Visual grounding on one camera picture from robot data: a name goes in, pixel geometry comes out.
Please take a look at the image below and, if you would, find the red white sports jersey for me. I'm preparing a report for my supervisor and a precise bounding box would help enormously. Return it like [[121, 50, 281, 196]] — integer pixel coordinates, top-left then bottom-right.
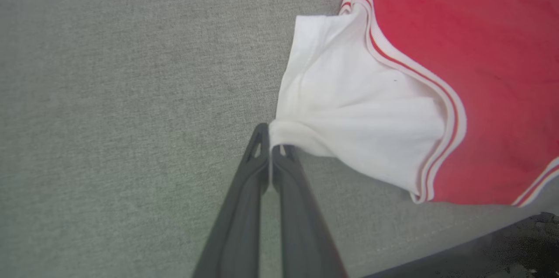
[[269, 0, 559, 207]]

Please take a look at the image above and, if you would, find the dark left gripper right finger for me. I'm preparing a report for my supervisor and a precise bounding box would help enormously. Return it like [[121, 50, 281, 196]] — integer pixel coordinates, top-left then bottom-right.
[[272, 145, 348, 278]]

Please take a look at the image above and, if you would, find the grey fabric sofa cushion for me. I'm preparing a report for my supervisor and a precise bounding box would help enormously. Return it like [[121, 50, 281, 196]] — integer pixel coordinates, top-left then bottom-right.
[[0, 0, 559, 278]]

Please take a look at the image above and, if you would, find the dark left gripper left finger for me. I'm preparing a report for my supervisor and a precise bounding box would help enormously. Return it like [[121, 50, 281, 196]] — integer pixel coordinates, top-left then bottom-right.
[[192, 123, 270, 278]]

